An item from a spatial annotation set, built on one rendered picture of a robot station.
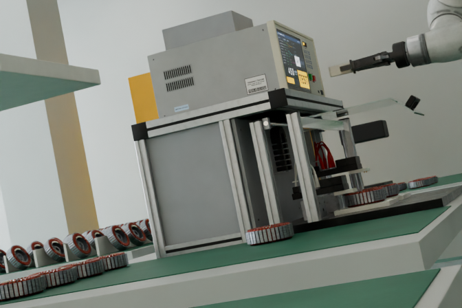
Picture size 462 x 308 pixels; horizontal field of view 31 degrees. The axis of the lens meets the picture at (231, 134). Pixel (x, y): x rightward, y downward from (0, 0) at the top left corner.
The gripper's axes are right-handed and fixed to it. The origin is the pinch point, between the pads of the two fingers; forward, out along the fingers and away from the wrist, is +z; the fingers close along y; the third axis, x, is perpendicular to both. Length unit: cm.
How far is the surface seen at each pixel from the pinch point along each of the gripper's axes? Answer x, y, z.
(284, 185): -30.8, -9.4, 21.6
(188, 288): -45, -119, 8
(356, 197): -37.7, -25.5, -2.2
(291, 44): 8.6, -14.2, 9.5
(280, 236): -43, -62, 9
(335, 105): -8.7, 14.9, 6.9
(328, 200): -37.5, -0.3, 11.8
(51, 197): -3, 275, 282
